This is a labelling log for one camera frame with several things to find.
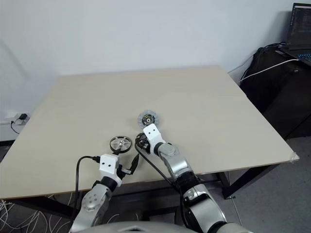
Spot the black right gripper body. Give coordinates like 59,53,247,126
135,132,152,156

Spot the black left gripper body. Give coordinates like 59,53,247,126
116,160,135,176

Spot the silver spoked wheel part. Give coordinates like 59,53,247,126
109,135,133,154

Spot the round grey motor housing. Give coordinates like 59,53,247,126
137,110,162,129

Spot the silver robot torso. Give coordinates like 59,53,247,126
85,215,311,233

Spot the black cabinet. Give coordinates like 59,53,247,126
239,47,311,139

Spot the black open laptop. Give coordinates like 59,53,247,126
275,2,311,67

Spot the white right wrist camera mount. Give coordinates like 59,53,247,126
142,123,166,155

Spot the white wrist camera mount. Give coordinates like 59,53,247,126
142,123,166,155
99,153,122,187

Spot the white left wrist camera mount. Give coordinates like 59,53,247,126
99,153,122,187

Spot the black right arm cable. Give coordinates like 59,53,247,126
135,145,187,228

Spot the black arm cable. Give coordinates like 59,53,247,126
71,155,101,216
135,145,187,228

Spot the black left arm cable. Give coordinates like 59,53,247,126
71,155,101,216

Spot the white wall socket strip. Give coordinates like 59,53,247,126
0,112,31,126

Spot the black metal table frame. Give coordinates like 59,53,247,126
0,159,296,219

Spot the white floor cable tangle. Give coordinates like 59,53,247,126
0,194,81,233

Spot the black laptop cable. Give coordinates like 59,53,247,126
257,42,292,53

